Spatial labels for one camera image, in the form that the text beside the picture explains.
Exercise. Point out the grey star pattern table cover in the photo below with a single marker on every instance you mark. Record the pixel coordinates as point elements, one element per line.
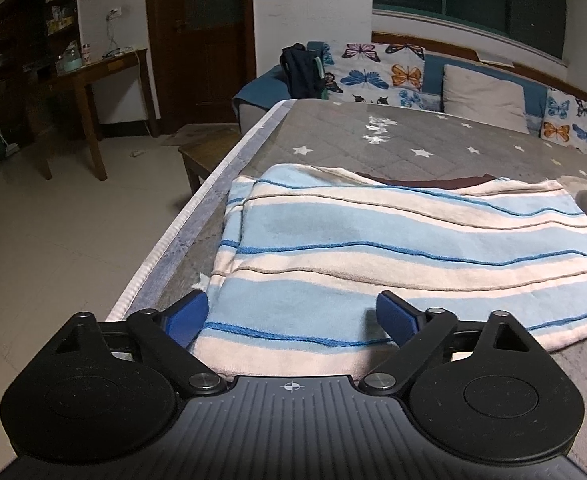
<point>392,146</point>

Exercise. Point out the low wooden stool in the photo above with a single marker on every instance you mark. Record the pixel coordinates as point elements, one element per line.
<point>201,157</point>

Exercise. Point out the wooden side table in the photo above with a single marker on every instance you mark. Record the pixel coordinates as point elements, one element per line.
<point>82,83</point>

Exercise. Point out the light green kettle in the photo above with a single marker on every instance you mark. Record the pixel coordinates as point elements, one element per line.
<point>70,60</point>

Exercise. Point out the dark wooden shelf unit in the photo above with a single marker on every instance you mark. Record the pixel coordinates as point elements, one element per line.
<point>34,35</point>

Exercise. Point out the left butterfly print pillow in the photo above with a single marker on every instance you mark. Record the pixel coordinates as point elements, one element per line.
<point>382,74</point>

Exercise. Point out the dark blue backpack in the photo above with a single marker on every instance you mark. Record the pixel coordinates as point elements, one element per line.
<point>304,71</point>

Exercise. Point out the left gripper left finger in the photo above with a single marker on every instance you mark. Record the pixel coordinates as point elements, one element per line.
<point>162,339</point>

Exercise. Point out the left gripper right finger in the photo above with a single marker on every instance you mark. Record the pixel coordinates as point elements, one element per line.
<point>420,337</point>

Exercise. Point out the blue white striped shirt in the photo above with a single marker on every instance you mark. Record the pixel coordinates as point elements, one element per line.
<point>305,252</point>

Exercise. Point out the right butterfly print pillow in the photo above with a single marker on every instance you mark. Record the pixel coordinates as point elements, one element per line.
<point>565,120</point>

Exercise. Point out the butterfly print pillow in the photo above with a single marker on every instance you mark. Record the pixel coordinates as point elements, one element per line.
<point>565,120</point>
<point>382,74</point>

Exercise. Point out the blue cushioned sofa bench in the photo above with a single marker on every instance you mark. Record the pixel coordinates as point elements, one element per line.
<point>265,91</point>

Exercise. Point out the plain grey cushion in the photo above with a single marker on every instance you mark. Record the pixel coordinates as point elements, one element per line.
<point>481,98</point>

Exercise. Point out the dark wooden door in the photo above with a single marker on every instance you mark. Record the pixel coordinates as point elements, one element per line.
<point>202,54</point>

